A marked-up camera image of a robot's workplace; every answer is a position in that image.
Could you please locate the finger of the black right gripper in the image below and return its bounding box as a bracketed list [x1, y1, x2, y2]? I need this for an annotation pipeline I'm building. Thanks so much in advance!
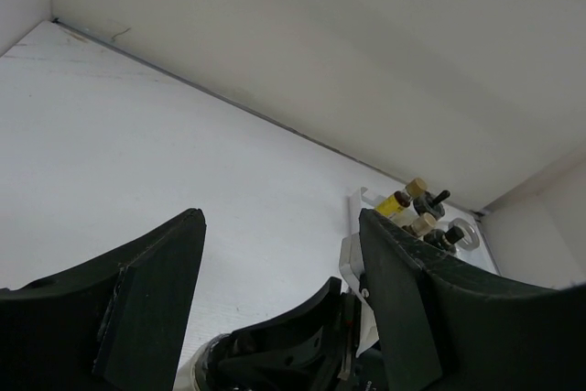
[217, 277, 354, 390]

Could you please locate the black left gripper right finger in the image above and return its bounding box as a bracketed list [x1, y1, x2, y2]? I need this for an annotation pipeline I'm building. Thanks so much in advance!
[359, 209, 585, 390]

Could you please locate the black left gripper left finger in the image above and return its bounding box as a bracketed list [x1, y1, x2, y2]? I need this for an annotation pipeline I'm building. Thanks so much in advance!
[1, 209, 206, 390]

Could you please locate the black flip-lid shaker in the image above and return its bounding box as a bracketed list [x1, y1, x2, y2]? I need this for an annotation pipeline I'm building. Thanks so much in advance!
[423, 226, 464, 255]
[173, 333, 245, 391]
[413, 190, 451, 220]

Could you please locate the clear glass jar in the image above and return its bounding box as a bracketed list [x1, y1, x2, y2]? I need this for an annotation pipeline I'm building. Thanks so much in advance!
[449, 218, 481, 252]

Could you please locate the yellow label bottle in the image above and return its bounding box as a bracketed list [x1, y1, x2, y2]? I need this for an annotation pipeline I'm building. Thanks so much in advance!
[374, 178, 428, 219]
[402, 212, 437, 239]

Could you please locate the white divided organizer tray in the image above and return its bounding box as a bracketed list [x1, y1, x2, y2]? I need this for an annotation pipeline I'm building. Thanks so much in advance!
[349, 187, 499, 275]

